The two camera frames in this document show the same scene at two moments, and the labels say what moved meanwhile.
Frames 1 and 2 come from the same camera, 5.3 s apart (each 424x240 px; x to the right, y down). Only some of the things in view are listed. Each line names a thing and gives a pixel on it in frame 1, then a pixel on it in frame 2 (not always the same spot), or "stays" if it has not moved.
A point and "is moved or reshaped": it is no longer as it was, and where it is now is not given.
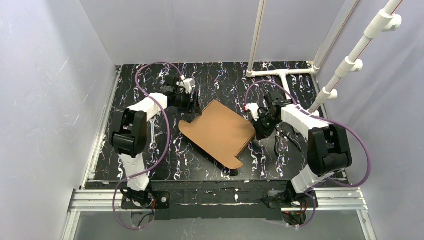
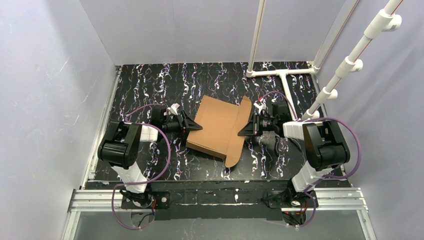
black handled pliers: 280,133 stays
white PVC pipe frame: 283,73 stays
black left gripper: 343,200 stays
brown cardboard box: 221,132 is moved or reshaped
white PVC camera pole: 386,20 stays
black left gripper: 192,102 -> 182,122
